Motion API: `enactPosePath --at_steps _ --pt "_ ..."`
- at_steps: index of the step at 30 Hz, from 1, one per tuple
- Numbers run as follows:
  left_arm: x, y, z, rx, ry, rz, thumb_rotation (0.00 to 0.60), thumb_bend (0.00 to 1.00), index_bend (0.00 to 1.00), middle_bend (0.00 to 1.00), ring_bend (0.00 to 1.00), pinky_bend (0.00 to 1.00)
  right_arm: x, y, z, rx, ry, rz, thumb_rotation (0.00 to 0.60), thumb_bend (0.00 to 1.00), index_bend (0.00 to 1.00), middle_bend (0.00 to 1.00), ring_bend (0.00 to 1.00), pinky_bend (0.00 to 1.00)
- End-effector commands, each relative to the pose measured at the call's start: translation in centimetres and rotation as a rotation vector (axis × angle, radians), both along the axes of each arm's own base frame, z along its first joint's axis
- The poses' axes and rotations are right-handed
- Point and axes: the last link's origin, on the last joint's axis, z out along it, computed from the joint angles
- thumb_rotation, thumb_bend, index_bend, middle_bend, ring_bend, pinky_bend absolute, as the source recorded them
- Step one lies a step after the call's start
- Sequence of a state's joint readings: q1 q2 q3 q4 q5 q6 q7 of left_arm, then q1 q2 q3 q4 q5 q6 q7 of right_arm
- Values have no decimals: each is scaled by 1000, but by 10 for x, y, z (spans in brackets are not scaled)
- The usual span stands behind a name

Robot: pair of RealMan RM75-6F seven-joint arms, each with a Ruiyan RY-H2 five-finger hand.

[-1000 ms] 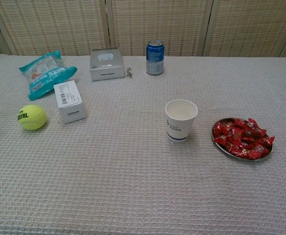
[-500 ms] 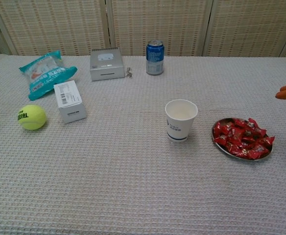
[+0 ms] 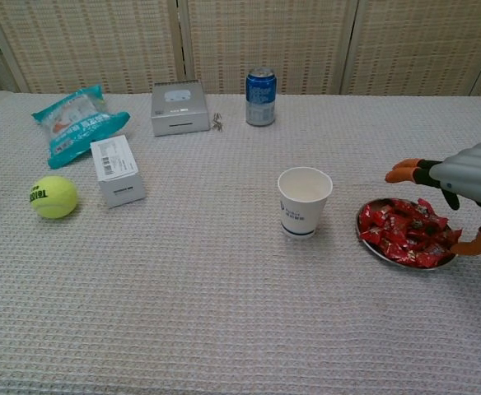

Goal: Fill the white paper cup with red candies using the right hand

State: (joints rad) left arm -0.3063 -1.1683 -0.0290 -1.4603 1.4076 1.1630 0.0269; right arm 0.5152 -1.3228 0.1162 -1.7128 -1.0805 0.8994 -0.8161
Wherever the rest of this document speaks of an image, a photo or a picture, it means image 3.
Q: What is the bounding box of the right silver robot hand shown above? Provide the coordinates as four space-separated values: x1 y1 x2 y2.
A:
385 142 481 258

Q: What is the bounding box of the silver metal bowl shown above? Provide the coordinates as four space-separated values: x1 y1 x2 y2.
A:
356 197 460 271

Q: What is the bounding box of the white paper cup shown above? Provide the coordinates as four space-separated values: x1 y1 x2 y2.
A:
277 166 334 242

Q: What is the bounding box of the blue soda can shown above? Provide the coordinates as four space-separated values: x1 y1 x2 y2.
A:
245 67 277 127

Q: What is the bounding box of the beige waffle-weave tablecloth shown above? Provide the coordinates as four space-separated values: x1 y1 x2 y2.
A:
0 91 481 395

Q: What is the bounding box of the silver grey flat box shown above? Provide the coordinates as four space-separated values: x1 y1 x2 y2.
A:
150 80 211 137

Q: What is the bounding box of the small white barcode box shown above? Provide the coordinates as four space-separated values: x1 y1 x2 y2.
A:
90 134 147 208

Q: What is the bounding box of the teal snack bag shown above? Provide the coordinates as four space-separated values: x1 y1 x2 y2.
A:
31 84 131 170

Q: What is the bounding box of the yellow tennis ball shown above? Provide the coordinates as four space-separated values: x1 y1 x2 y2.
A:
28 175 79 220

